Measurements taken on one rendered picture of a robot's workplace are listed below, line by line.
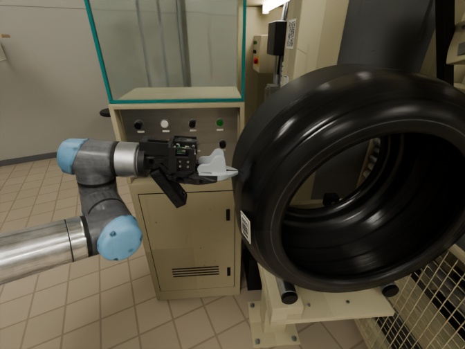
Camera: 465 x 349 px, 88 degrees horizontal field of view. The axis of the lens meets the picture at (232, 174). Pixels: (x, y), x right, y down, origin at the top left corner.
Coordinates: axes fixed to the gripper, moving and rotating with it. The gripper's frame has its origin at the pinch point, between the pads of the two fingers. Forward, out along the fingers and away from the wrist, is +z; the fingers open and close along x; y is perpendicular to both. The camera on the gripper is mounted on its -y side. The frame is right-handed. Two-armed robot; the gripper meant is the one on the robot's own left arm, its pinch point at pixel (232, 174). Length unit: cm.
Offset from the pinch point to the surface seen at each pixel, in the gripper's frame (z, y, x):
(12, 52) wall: -239, -14, 287
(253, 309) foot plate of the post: 30, -119, 40
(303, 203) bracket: 32.0, -24.6, 24.7
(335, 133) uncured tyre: 14.7, 15.2, -11.1
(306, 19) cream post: 18.3, 33.6, 26.9
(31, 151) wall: -247, -138, 278
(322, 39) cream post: 23.8, 29.7, 26.9
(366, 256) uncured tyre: 42.9, -24.7, -0.8
